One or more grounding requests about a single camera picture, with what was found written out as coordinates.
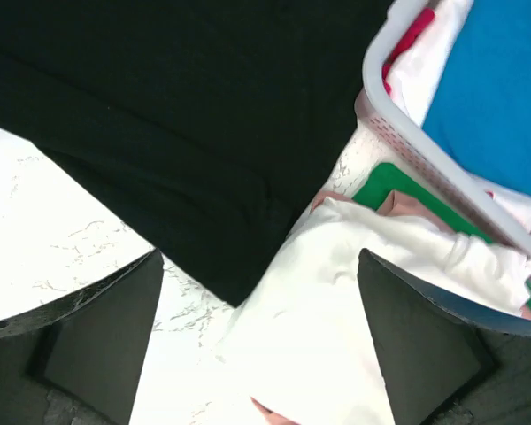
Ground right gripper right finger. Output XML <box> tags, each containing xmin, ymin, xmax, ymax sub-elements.
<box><xmin>358</xmin><ymin>249</ymin><xmax>531</xmax><ymax>424</ymax></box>

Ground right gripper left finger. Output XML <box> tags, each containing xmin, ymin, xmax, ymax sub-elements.
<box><xmin>0</xmin><ymin>250</ymin><xmax>163</xmax><ymax>424</ymax></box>

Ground black t shirt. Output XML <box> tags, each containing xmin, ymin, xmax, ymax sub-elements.
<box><xmin>0</xmin><ymin>1</ymin><xmax>389</xmax><ymax>306</ymax></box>

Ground white crumpled t shirt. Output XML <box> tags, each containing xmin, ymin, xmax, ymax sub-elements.
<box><xmin>218</xmin><ymin>197</ymin><xmax>531</xmax><ymax>424</ymax></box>

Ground pink t shirt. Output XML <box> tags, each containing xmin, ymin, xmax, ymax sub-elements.
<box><xmin>230</xmin><ymin>192</ymin><xmax>531</xmax><ymax>424</ymax></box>

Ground green t shirt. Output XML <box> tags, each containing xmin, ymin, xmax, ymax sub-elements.
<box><xmin>353</xmin><ymin>163</ymin><xmax>531</xmax><ymax>312</ymax></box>

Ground white laundry basket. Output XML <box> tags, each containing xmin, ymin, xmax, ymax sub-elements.
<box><xmin>353</xmin><ymin>0</ymin><xmax>531</xmax><ymax>271</ymax></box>

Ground blue folded t shirt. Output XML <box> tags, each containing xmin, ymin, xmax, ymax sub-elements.
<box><xmin>423</xmin><ymin>1</ymin><xmax>531</xmax><ymax>196</ymax></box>

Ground white garment in basket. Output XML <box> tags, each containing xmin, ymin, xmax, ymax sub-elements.
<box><xmin>387</xmin><ymin>0</ymin><xmax>531</xmax><ymax>233</ymax></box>

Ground red garment in basket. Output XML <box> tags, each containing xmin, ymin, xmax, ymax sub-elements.
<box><xmin>382</xmin><ymin>7</ymin><xmax>435</xmax><ymax>95</ymax></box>

